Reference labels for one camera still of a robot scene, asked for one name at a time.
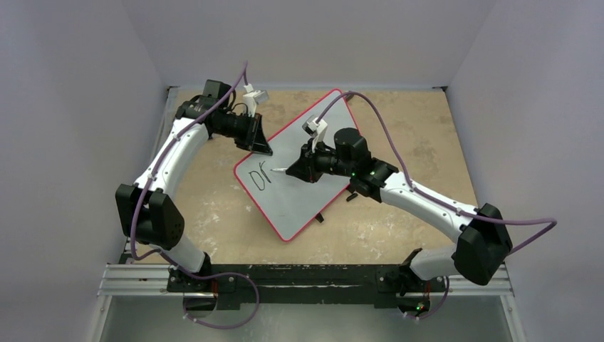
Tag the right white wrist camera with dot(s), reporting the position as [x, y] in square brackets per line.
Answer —
[316, 128]

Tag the black marker cap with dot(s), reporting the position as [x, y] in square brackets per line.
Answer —
[351, 197]

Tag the aluminium frame rail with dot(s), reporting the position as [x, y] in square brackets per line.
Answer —
[152, 280]

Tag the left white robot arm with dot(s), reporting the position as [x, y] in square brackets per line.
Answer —
[146, 209]

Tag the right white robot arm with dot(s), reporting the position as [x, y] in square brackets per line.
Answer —
[480, 240]

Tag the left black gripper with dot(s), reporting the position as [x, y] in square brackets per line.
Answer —
[254, 139]

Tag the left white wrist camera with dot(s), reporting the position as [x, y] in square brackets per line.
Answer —
[252, 98]

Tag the red framed whiteboard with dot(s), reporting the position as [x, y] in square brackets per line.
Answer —
[288, 204]

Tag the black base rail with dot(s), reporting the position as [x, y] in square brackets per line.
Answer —
[383, 286]

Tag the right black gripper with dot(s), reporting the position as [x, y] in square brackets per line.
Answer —
[308, 162]

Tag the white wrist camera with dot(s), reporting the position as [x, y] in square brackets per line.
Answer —
[252, 98]
[316, 128]

